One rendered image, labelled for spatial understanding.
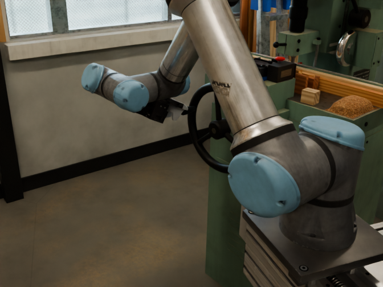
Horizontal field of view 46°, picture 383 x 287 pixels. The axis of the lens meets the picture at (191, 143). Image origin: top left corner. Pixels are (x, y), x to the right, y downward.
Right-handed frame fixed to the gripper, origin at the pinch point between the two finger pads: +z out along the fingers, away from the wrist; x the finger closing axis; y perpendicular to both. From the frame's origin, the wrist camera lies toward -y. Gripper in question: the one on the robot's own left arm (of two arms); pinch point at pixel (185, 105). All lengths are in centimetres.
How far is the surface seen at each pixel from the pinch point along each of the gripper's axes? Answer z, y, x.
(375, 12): 50, -56, 17
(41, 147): 29, 58, -129
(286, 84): 17.4, -18.4, 19.1
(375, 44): 42, -43, 27
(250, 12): 119, -67, -107
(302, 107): 20.8, -13.7, 25.6
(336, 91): 33.3, -23.3, 26.1
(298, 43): 25.2, -33.1, 10.9
